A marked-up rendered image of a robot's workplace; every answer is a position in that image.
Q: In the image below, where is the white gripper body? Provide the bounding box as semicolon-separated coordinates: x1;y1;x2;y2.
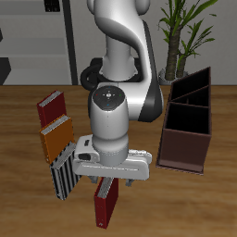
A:
72;149;154;181

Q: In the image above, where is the black and white striped book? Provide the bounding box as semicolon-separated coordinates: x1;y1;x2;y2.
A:
49;141;83;201

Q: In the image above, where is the red book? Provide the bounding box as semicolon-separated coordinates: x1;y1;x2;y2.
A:
36;89;68;130
94;176;120;231

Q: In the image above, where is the dark brown desk caddy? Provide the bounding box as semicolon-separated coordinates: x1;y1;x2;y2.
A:
155;66;213;177

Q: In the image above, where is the orange book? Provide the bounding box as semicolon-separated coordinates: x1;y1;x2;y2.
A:
39;113;76;166

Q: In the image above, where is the green pot plant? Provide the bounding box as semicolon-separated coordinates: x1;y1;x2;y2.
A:
157;0;219;86

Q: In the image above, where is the black block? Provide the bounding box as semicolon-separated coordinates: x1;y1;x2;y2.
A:
0;56;13;86

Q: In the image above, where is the grey shelf unit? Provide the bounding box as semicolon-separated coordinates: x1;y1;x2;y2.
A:
0;0;79;86

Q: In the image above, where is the small black box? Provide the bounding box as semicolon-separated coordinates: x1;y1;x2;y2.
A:
44;0;62;13

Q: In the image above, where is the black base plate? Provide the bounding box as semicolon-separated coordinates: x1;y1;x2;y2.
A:
80;57;141;93

